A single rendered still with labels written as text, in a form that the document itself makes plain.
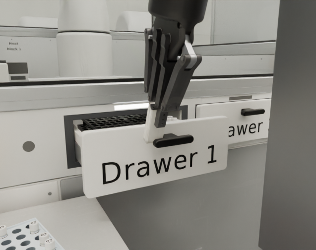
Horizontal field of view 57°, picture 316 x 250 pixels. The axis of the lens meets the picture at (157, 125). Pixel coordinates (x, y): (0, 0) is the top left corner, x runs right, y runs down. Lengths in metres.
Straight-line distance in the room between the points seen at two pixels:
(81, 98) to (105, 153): 0.17
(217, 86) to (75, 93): 0.35
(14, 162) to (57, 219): 0.14
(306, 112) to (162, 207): 0.48
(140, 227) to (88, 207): 0.20
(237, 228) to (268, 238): 0.49
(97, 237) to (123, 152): 0.14
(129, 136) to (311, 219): 0.28
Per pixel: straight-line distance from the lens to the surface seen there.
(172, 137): 0.48
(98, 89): 0.61
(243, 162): 0.87
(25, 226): 0.50
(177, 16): 0.37
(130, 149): 0.49
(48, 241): 0.43
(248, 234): 1.01
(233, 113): 0.78
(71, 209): 0.60
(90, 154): 0.47
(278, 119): 0.41
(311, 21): 0.39
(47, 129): 0.60
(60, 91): 0.59
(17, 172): 0.62
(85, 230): 0.53
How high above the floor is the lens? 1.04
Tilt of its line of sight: 13 degrees down
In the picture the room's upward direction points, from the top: straight up
